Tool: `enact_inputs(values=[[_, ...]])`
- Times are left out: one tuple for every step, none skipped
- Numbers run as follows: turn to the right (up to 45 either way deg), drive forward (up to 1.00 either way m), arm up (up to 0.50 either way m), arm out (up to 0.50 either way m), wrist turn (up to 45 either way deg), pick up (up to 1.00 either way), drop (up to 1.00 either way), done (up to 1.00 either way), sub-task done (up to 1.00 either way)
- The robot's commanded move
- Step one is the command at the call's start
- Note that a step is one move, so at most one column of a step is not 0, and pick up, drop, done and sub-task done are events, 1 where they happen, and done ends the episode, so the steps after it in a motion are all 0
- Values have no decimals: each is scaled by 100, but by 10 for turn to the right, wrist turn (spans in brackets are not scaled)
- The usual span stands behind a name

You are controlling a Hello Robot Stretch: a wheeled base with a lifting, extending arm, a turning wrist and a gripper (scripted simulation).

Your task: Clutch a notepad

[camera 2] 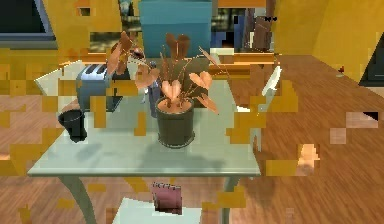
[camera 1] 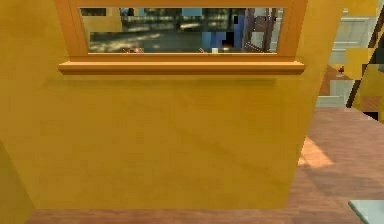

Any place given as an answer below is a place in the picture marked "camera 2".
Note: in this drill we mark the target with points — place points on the teal box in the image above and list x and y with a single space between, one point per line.
175 30

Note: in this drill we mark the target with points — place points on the house plant in dark pot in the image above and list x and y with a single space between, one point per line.
175 125

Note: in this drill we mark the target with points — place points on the maroon spiral notepad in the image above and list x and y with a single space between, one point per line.
167 198

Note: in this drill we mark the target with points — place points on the black cup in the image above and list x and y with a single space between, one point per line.
74 125

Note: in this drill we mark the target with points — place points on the grey blue bottle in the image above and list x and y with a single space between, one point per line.
153 96

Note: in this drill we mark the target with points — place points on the silver toaster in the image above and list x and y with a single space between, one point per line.
91 87

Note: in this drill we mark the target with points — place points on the dark window with grey frame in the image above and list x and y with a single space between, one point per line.
20 16

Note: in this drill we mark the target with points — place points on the brown wooden chair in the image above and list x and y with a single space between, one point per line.
261 33

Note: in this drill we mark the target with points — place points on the pale green table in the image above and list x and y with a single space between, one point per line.
116 156

